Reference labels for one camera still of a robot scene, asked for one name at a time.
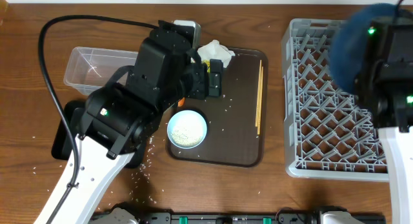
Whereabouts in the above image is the light blue rice bowl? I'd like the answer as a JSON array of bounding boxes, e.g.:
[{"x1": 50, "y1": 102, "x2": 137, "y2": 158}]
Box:
[{"x1": 167, "y1": 110, "x2": 208, "y2": 149}]

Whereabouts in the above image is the clear plastic bin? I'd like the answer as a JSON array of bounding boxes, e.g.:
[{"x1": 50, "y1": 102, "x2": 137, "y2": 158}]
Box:
[{"x1": 63, "y1": 46, "x2": 138, "y2": 96}]

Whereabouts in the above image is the green yellow snack wrapper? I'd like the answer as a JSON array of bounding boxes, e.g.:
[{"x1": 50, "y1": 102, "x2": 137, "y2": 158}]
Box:
[{"x1": 202, "y1": 59, "x2": 210, "y2": 73}]

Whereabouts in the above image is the dark blue plate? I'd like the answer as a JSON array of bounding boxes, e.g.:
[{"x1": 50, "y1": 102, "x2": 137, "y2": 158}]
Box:
[{"x1": 330, "y1": 3, "x2": 396, "y2": 95}]

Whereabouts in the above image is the left wooden chopstick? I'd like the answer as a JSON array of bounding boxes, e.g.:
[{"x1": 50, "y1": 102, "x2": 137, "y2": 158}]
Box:
[{"x1": 255, "y1": 60, "x2": 262, "y2": 127}]

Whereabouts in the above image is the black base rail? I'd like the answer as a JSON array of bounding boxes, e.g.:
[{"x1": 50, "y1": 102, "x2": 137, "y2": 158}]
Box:
[{"x1": 89, "y1": 203, "x2": 387, "y2": 224}]

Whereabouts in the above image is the brown serving tray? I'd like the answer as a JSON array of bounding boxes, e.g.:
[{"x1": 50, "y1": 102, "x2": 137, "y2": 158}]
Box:
[{"x1": 166, "y1": 48, "x2": 268, "y2": 168}]

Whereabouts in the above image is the right wooden chopstick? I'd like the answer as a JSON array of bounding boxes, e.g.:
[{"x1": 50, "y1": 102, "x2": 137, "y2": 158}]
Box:
[{"x1": 257, "y1": 66, "x2": 263, "y2": 135}]

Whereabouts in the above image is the grey dishwasher rack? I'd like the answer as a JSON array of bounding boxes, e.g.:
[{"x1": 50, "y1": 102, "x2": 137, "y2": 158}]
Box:
[{"x1": 281, "y1": 19, "x2": 388, "y2": 182}]

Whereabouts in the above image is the wooden chopstick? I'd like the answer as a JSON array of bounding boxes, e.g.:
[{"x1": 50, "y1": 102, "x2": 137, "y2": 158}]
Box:
[
  {"x1": 255, "y1": 60, "x2": 262, "y2": 127},
  {"x1": 257, "y1": 66, "x2": 263, "y2": 135}
]

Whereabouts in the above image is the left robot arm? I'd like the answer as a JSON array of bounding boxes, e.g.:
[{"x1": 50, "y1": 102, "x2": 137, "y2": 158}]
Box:
[{"x1": 37, "y1": 20, "x2": 223, "y2": 223}]

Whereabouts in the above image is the orange carrot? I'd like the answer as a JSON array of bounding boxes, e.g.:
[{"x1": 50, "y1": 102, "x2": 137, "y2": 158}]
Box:
[{"x1": 177, "y1": 98, "x2": 185, "y2": 107}]

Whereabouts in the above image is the black waste tray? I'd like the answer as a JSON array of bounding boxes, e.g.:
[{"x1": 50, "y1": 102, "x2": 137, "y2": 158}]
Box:
[{"x1": 51, "y1": 100, "x2": 146, "y2": 169}]

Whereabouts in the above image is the white napkin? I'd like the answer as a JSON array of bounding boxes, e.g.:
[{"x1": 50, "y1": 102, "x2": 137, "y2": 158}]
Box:
[{"x1": 197, "y1": 39, "x2": 235, "y2": 68}]

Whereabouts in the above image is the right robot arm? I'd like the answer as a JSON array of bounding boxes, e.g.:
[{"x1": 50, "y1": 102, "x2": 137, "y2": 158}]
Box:
[{"x1": 355, "y1": 17, "x2": 412, "y2": 223}]

